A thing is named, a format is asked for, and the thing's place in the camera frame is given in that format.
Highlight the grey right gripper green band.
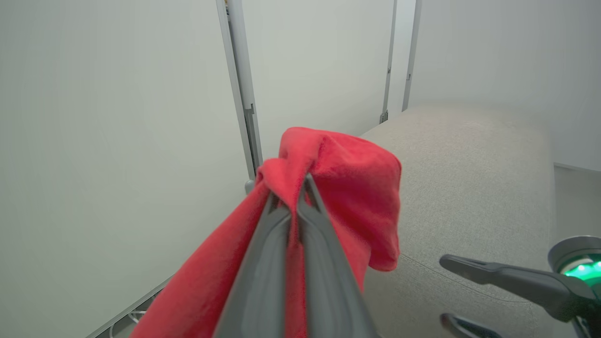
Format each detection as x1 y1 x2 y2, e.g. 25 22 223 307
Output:
439 236 601 338

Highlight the white coiled cable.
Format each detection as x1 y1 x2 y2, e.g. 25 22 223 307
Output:
109 307 152 338

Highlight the red fleece garment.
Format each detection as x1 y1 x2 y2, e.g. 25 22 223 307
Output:
129 127 402 338

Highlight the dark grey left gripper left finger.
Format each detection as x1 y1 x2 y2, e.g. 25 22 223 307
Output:
214 192 292 338

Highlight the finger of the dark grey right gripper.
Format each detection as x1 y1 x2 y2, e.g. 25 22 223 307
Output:
440 313 504 338

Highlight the white partition panel grey frame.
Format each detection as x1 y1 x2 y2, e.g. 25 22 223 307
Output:
0 0 263 338
228 0 397 162
401 0 601 172

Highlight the light grey fabric sofa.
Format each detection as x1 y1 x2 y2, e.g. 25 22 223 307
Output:
361 102 559 338

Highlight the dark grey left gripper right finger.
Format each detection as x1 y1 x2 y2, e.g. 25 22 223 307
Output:
297 174 378 338

